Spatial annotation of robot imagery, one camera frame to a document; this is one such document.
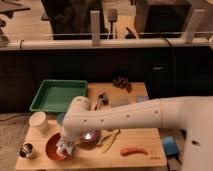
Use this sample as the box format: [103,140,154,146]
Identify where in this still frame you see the light blue towel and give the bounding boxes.
[56,140,74,156]

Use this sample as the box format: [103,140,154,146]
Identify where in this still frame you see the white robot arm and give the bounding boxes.
[61,96,213,171]

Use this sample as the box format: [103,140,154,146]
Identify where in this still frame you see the purple bowl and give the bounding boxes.
[80,130,101,144]

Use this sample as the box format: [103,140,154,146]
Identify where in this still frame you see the red bowl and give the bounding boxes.
[45,133,73,161]

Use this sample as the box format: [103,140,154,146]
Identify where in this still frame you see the grey sponge block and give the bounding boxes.
[110,98,130,108]

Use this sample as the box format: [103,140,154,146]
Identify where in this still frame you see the blue sponge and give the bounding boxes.
[136,95,149,103]

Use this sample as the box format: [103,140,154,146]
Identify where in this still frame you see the yellow tongs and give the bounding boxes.
[97,129,120,153]

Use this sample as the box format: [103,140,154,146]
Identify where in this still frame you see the green plastic tray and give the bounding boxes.
[29,79,87,113]

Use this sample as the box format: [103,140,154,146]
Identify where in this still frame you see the small blue cup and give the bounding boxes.
[56,113,66,126]

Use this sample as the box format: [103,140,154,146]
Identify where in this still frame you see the white paper cup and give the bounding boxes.
[29,111,49,133]

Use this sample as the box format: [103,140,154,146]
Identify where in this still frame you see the blue box off table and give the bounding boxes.
[161,136,179,156]

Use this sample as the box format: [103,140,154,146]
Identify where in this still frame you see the small metal cup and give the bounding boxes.
[19,143,36,159]

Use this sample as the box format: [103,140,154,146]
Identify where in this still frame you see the black-handled tool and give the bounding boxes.
[95,93,108,110]

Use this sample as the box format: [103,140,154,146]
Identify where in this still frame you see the black cable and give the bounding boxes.
[174,155,184,165]

